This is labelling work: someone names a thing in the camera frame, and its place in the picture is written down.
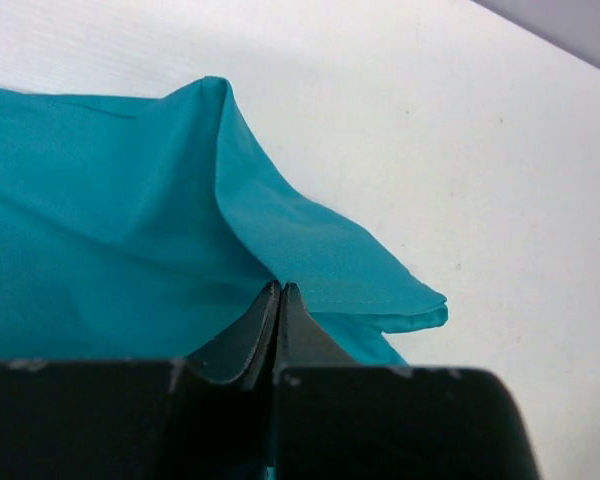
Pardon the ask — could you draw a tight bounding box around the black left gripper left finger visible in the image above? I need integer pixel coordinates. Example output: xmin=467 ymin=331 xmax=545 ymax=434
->
xmin=187 ymin=281 xmax=280 ymax=390

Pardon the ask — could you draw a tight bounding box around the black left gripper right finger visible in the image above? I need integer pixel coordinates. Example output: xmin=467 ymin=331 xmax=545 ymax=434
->
xmin=277 ymin=283 xmax=355 ymax=373

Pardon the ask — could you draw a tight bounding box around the teal t shirt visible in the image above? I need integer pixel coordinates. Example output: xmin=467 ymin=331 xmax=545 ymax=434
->
xmin=0 ymin=77 xmax=448 ymax=364

